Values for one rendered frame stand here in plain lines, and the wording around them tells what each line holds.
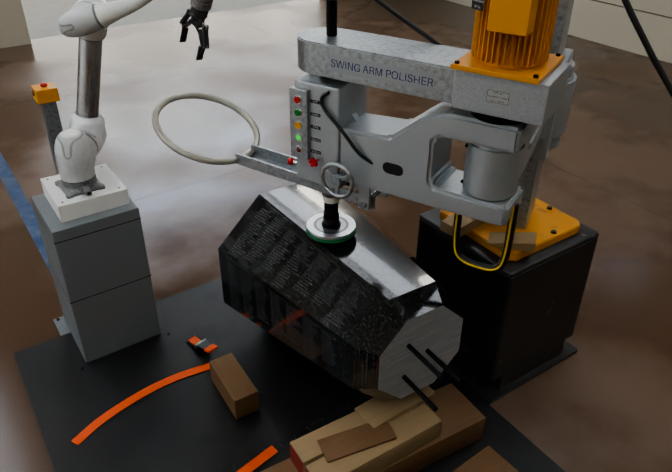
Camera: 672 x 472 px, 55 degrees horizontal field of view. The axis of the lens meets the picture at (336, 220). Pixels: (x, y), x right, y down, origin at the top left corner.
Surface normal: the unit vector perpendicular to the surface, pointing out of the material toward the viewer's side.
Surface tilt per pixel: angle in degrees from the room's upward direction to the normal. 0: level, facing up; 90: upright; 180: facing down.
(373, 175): 90
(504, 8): 90
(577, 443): 0
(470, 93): 90
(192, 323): 0
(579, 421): 0
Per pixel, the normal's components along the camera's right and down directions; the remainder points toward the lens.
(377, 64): -0.52, 0.44
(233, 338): 0.00, -0.85
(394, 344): 0.53, 0.44
